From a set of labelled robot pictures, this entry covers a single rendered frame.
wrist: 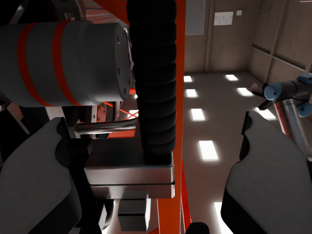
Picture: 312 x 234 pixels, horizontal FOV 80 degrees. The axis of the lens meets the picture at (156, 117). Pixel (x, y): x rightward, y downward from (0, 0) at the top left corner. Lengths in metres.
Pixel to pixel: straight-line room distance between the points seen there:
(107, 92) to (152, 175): 0.16
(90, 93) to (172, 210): 1.24
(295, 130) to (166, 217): 1.01
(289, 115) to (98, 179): 0.86
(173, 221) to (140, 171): 1.38
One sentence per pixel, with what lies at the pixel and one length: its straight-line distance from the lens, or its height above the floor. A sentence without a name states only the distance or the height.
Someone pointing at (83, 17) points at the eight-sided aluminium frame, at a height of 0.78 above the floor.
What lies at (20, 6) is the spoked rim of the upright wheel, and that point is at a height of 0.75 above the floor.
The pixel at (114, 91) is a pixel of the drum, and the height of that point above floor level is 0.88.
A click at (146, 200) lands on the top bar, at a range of 0.22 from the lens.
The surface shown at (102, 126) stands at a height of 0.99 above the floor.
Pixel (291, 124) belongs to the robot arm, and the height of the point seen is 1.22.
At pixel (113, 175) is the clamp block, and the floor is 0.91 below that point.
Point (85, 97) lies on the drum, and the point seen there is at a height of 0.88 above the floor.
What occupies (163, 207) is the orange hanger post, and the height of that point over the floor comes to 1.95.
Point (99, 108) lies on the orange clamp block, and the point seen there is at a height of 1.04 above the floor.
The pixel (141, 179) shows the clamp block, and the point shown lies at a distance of 0.20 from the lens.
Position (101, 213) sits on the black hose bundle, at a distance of 0.24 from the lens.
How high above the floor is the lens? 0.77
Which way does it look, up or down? 30 degrees up
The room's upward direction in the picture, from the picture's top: 177 degrees clockwise
